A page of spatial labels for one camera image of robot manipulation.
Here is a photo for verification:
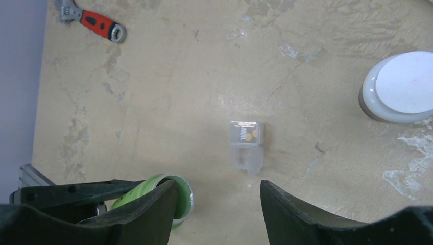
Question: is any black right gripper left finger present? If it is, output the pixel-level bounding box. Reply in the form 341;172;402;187
1;181;178;244

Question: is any green pill bottle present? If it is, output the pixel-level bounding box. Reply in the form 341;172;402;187
78;173;194;231

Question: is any clear plastic pill organizer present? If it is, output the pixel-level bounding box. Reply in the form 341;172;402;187
229;121;264;177

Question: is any aluminium extrusion frame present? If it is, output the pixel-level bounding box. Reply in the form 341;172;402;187
18;164;55;188

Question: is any red handled adjustable wrench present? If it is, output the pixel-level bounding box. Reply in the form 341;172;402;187
55;0;126;43

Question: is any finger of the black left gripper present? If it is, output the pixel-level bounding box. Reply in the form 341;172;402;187
9;179;142;210

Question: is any white capped dark pill bottle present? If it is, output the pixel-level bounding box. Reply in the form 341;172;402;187
358;51;432;124

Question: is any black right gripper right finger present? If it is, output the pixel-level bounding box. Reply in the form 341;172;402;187
260;180;432;244

